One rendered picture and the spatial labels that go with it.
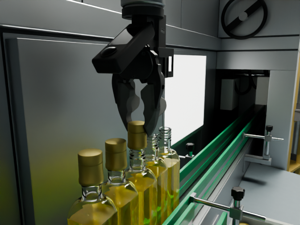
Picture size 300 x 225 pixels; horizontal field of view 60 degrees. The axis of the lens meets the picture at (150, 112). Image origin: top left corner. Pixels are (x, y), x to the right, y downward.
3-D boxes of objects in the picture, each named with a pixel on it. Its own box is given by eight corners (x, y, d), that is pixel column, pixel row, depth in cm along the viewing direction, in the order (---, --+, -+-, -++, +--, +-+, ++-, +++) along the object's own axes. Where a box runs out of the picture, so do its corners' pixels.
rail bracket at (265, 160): (240, 167, 123) (244, 121, 119) (280, 175, 115) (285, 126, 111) (238, 171, 119) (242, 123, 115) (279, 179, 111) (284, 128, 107)
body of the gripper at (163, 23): (174, 81, 48) (176, 12, 46) (151, 84, 41) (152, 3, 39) (140, 79, 52) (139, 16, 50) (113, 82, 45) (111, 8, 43)
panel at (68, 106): (198, 126, 123) (201, 52, 116) (204, 127, 121) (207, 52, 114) (26, 237, 46) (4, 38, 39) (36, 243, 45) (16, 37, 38)
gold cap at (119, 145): (128, 162, 44) (128, 137, 43) (125, 171, 40) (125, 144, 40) (107, 162, 44) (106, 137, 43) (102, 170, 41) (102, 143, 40)
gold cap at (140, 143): (134, 142, 49) (134, 119, 48) (150, 145, 47) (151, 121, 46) (123, 147, 46) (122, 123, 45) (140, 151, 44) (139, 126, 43)
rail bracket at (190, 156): (177, 175, 95) (177, 139, 92) (194, 179, 91) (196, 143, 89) (172, 179, 91) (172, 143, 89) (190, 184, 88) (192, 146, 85)
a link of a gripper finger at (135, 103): (143, 127, 52) (150, 81, 49) (126, 134, 47) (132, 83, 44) (131, 122, 53) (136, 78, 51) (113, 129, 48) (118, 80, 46)
